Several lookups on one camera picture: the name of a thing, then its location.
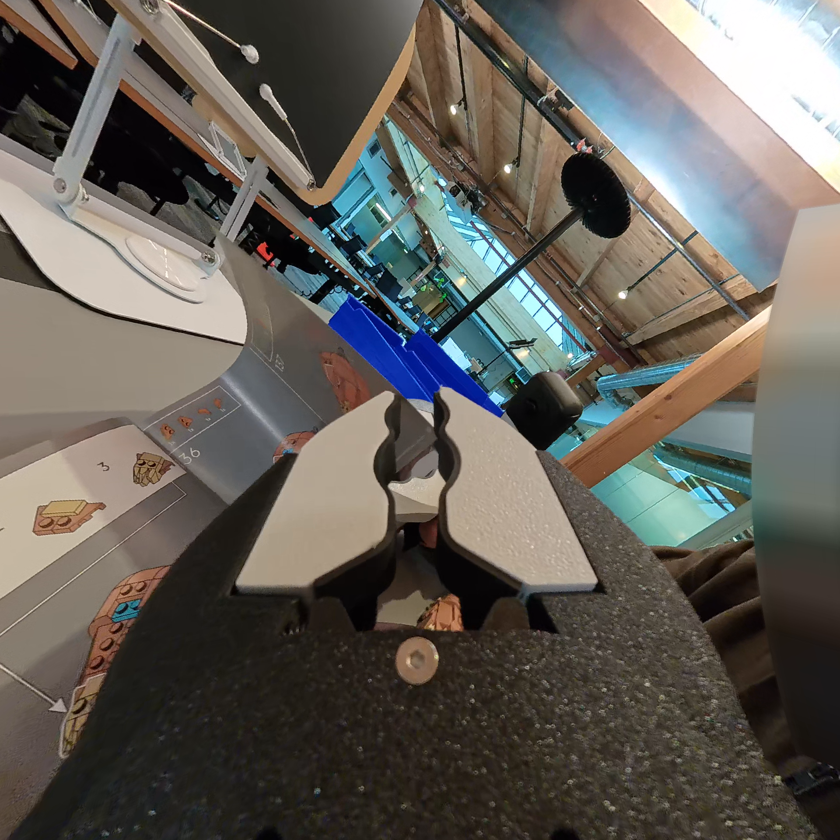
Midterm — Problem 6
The white book stand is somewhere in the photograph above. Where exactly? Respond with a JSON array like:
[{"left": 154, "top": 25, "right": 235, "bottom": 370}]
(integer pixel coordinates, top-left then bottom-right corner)
[{"left": 0, "top": 0, "right": 317, "bottom": 345}]

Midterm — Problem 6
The black pole with round disc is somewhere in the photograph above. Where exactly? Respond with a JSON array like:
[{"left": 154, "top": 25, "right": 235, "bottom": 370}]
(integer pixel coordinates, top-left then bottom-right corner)
[{"left": 430, "top": 154, "right": 633, "bottom": 343}]

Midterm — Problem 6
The grey desk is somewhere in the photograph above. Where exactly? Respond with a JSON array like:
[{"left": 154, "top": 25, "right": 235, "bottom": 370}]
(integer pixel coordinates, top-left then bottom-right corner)
[{"left": 0, "top": 220, "right": 263, "bottom": 463}]

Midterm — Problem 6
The person's brown clothing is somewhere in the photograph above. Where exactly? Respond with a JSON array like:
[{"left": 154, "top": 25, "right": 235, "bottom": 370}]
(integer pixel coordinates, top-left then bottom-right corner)
[{"left": 650, "top": 538, "right": 840, "bottom": 840}]

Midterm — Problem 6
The silver ventilation duct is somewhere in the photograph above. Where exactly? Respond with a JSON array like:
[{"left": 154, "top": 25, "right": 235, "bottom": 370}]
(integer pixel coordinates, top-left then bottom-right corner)
[{"left": 596, "top": 353, "right": 704, "bottom": 396}]

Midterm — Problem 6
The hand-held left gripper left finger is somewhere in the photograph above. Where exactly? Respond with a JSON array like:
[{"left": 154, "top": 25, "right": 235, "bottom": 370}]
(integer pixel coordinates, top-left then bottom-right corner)
[{"left": 234, "top": 391, "right": 403, "bottom": 595}]

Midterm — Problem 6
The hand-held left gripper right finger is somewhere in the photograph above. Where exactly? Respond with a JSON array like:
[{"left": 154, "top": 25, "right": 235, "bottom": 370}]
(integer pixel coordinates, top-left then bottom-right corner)
[{"left": 432, "top": 388, "right": 600, "bottom": 592}]

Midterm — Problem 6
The black plastic buckle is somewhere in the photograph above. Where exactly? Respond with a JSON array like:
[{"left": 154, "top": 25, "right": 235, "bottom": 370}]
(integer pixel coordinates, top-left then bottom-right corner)
[{"left": 783, "top": 763, "right": 832, "bottom": 799}]

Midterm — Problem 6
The brick building instruction booklet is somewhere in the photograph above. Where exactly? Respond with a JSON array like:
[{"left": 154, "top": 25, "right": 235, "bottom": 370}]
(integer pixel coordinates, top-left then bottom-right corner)
[{"left": 0, "top": 236, "right": 441, "bottom": 762}]

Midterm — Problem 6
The black tabletop with plywood edge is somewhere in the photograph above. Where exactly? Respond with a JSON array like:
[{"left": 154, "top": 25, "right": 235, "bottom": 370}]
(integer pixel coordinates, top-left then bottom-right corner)
[{"left": 177, "top": 0, "right": 424, "bottom": 208}]

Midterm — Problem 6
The black rounded object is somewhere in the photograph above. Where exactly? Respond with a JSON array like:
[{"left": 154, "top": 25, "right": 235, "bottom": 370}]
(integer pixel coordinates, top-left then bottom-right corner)
[{"left": 505, "top": 371, "right": 584, "bottom": 451}]

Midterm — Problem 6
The wooden beam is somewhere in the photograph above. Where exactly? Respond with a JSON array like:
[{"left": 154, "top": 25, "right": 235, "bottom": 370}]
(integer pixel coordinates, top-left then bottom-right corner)
[{"left": 561, "top": 305, "right": 775, "bottom": 490}]

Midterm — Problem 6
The small white framed sign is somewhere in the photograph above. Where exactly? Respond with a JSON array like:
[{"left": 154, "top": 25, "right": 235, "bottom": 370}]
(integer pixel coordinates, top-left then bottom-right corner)
[{"left": 209, "top": 121, "right": 248, "bottom": 176}]

